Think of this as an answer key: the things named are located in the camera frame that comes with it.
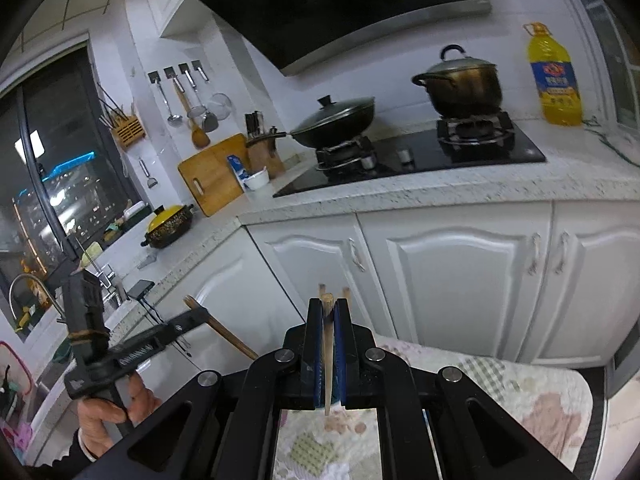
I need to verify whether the yellow cooking oil bottle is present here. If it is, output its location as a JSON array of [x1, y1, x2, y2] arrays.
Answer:
[[522, 22, 585, 127]]

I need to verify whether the black glass gas cooktop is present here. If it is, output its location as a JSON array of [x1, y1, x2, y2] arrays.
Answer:
[[272, 110, 547, 198]]

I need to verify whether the metal cabinet door handle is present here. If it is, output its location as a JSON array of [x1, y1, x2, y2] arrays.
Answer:
[[348, 237, 367, 273], [527, 232, 543, 277], [555, 232, 571, 276]]

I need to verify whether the mesh strainer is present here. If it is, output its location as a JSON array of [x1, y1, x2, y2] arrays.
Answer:
[[207, 92, 233, 120]]

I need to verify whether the black wok with lid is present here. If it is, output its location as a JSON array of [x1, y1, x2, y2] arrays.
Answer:
[[272, 94, 377, 150]]

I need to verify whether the steel skimmer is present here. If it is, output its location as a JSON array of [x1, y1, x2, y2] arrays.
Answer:
[[179, 62, 207, 133]]

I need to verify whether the steel stockpot with lid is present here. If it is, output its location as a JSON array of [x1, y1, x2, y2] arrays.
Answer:
[[411, 44, 503, 118]]

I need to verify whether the blue and white carton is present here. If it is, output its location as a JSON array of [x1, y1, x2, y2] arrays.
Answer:
[[226, 154, 251, 192]]

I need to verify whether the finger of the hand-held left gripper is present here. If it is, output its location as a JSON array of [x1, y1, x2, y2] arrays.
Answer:
[[164, 307, 210, 343]]

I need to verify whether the steel ladle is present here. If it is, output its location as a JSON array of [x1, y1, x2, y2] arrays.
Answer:
[[148, 71, 183, 127]]

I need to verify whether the dark green cord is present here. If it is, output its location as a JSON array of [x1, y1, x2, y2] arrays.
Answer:
[[582, 117, 640, 166]]

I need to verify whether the steel turner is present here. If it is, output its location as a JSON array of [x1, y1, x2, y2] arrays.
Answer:
[[191, 60, 219, 132]]

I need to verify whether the wooden cutting board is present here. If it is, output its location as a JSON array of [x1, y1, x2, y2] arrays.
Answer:
[[177, 132, 251, 218]]

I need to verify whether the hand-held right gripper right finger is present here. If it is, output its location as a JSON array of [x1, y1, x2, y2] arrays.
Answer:
[[331, 298, 578, 480]]

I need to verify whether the black phone stand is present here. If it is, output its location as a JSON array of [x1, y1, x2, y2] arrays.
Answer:
[[126, 279, 193, 358]]

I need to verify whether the wooden spatula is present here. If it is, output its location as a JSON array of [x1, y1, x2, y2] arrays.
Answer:
[[165, 66, 210, 150]]

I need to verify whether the wooden wall chopstick holder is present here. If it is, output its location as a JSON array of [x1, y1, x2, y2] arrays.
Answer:
[[96, 82, 148, 150]]

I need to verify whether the white corner cabinet door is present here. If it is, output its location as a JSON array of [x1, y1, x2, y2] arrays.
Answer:
[[145, 245, 301, 376]]

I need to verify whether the black range hood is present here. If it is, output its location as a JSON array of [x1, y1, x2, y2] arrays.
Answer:
[[187, 0, 493, 78]]

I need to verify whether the person's left hand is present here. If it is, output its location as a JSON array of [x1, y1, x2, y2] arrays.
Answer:
[[76, 374, 164, 461]]

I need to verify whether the wooden knife block with knives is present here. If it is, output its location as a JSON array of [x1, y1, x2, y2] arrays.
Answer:
[[244, 110, 287, 178]]

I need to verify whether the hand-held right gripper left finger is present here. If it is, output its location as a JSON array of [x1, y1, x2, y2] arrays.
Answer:
[[75, 298, 326, 480]]

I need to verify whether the black casserole with yellow lid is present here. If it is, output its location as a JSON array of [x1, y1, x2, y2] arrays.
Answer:
[[140, 203, 197, 250]]

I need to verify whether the steel peeler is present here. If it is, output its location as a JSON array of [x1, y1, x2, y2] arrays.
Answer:
[[137, 156, 160, 190]]

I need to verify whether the patchwork quilted blanket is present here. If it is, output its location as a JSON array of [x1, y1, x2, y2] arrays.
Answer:
[[272, 332, 593, 480]]

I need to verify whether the green plastic basin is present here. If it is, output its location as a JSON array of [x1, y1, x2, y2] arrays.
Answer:
[[50, 340, 77, 367]]

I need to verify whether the chrome faucet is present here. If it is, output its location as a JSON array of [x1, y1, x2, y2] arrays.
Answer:
[[9, 273, 67, 328]]

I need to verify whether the dark window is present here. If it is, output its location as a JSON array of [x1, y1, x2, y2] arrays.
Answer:
[[0, 42, 146, 286]]

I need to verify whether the person's left forearm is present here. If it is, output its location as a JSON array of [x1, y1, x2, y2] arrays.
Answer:
[[22, 430, 103, 480]]

